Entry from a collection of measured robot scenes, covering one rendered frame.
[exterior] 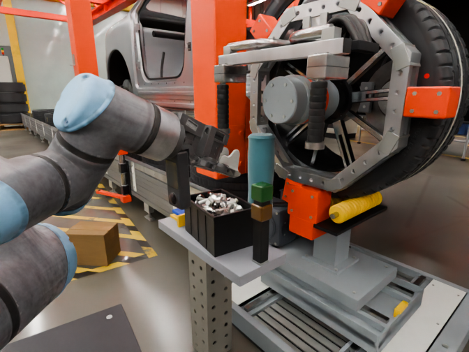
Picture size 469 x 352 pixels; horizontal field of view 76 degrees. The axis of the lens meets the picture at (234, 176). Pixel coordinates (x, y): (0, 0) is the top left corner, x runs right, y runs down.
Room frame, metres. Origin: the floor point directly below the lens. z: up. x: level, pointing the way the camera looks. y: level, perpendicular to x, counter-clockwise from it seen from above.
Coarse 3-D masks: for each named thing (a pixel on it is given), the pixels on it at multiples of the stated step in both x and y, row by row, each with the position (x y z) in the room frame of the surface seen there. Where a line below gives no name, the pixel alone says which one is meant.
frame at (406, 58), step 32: (320, 0) 0.93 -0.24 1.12; (352, 0) 0.86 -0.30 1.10; (288, 32) 1.07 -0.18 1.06; (384, 32) 0.79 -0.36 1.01; (256, 64) 1.12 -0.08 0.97; (416, 64) 0.76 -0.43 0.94; (256, 96) 1.12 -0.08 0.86; (256, 128) 1.12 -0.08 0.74; (384, 128) 0.77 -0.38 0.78; (288, 160) 1.06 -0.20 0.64; (384, 160) 0.80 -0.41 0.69
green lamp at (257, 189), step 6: (252, 186) 0.69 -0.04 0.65; (258, 186) 0.67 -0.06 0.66; (264, 186) 0.67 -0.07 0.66; (270, 186) 0.68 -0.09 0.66; (252, 192) 0.69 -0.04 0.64; (258, 192) 0.67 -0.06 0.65; (264, 192) 0.67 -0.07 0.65; (270, 192) 0.68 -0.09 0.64; (252, 198) 0.69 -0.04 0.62; (258, 198) 0.67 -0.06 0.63; (264, 198) 0.67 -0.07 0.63; (270, 198) 0.68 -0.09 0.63
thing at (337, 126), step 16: (288, 64) 1.15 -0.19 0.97; (304, 64) 1.24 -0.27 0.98; (368, 64) 0.92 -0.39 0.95; (336, 80) 1.04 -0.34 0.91; (352, 80) 0.95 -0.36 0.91; (352, 96) 0.95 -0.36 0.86; (384, 96) 0.88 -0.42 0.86; (336, 112) 1.03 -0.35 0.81; (352, 112) 0.95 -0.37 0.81; (288, 128) 1.20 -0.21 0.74; (304, 128) 1.08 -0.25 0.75; (336, 128) 0.98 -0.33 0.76; (368, 128) 0.90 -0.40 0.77; (288, 144) 1.14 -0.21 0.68; (304, 144) 1.19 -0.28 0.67; (304, 160) 1.08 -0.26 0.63; (320, 160) 1.11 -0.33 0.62; (336, 160) 1.14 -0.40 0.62; (352, 160) 0.94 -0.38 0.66
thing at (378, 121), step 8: (384, 64) 1.34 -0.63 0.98; (376, 72) 1.36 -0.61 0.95; (384, 72) 1.33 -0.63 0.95; (376, 80) 1.35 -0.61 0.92; (384, 80) 1.33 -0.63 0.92; (376, 88) 1.35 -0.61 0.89; (384, 88) 1.28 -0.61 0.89; (376, 96) 1.35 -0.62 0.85; (376, 104) 1.34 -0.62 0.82; (384, 104) 1.28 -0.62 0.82; (376, 112) 1.34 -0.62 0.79; (384, 112) 1.27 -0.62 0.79; (368, 120) 1.37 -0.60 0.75; (376, 120) 1.34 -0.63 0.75; (384, 120) 1.31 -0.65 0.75; (376, 128) 1.33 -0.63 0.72
